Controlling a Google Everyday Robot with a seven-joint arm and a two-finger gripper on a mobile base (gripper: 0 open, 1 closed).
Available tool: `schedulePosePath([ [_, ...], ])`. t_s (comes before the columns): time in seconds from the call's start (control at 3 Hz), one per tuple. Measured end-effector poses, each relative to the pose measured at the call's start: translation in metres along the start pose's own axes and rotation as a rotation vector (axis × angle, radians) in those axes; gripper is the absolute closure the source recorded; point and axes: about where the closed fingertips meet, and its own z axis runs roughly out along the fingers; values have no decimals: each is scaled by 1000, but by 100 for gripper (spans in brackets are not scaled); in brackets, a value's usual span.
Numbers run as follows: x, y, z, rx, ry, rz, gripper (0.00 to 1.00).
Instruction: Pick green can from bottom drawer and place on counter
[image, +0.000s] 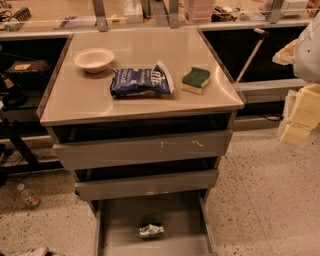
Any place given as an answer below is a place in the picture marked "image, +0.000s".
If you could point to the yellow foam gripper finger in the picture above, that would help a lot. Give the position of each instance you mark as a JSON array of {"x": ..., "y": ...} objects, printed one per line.
[
  {"x": 301, "y": 114},
  {"x": 286, "y": 55}
]

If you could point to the green soda can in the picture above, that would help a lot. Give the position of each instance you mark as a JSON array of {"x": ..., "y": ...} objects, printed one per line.
[{"x": 151, "y": 230}]

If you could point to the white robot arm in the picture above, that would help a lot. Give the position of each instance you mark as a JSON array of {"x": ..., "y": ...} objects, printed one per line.
[{"x": 306, "y": 64}]

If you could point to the grey drawer cabinet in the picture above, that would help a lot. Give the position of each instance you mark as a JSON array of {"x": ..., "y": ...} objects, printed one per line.
[{"x": 78, "y": 106}]

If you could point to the grey bottom drawer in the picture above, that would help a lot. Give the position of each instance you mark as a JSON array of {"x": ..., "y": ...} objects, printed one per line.
[{"x": 173, "y": 224}]

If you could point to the grey drawer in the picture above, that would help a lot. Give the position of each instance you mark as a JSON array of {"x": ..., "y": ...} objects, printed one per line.
[
  {"x": 151, "y": 149},
  {"x": 148, "y": 185},
  {"x": 173, "y": 224}
]

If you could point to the grey middle drawer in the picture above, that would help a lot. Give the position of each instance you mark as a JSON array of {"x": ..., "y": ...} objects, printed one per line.
[{"x": 148, "y": 185}]

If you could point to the grey top drawer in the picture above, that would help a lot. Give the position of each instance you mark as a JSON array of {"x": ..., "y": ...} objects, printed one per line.
[{"x": 151, "y": 149}]

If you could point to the white box on desk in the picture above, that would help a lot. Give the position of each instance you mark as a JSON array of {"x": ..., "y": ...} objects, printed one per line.
[{"x": 293, "y": 7}]

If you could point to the green yellow sponge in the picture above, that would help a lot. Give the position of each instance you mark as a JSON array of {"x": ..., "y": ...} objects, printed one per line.
[{"x": 196, "y": 80}]

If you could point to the pink basket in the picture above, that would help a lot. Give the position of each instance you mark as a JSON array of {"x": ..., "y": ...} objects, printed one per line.
[{"x": 198, "y": 11}]

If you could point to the blue chip bag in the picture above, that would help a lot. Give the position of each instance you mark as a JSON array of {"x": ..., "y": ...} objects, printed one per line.
[{"x": 137, "y": 82}]

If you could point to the white paper bowl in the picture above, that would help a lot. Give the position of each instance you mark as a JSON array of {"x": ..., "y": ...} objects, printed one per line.
[{"x": 93, "y": 60}]

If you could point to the black bag on shelf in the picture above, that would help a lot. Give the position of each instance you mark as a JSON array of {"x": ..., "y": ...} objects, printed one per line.
[{"x": 30, "y": 74}]

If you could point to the black stand leg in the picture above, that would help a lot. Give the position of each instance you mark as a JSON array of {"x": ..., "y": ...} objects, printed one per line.
[{"x": 32, "y": 164}]

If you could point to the plastic bottle on floor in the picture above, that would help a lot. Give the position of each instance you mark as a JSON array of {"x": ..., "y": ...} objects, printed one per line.
[{"x": 28, "y": 196}]

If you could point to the white pole black handle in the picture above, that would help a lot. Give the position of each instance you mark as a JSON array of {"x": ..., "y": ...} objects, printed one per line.
[{"x": 263, "y": 35}]

